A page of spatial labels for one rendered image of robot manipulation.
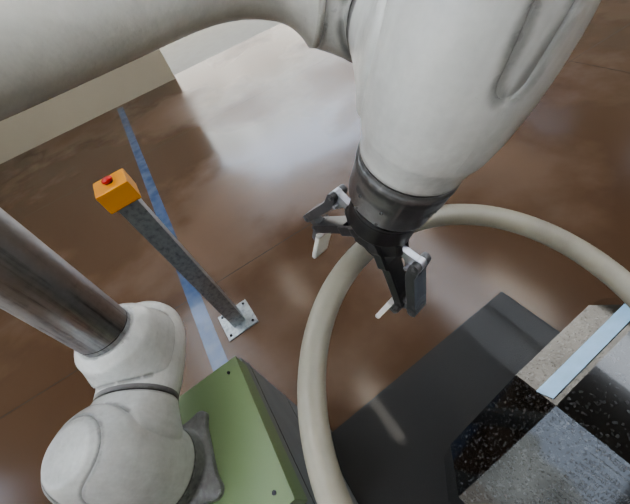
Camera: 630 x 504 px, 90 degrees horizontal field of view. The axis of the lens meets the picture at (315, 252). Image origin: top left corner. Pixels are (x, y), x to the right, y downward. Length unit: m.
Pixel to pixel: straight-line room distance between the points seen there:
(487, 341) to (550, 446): 0.93
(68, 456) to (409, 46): 0.66
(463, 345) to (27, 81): 1.68
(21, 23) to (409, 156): 0.23
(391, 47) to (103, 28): 0.18
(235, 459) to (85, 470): 0.28
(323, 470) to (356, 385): 1.34
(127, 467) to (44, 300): 0.28
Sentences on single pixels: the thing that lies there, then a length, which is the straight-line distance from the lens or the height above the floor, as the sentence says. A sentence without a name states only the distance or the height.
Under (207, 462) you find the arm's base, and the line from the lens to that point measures 0.81.
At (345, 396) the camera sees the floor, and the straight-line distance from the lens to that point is 1.67.
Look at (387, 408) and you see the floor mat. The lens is 1.62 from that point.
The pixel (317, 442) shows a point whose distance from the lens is 0.34.
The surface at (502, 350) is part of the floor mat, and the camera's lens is 1.75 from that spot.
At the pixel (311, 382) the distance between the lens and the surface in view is 0.34.
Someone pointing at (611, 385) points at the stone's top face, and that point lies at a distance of 0.89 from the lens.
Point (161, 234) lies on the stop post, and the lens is 1.45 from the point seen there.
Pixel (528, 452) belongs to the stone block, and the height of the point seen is 0.74.
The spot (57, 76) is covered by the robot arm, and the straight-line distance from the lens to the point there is 0.27.
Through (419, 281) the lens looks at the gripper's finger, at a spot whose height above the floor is 1.27.
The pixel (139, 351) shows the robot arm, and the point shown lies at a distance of 0.70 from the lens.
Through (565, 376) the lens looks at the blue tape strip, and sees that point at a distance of 0.88.
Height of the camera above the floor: 1.59
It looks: 49 degrees down
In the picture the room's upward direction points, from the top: 22 degrees counter-clockwise
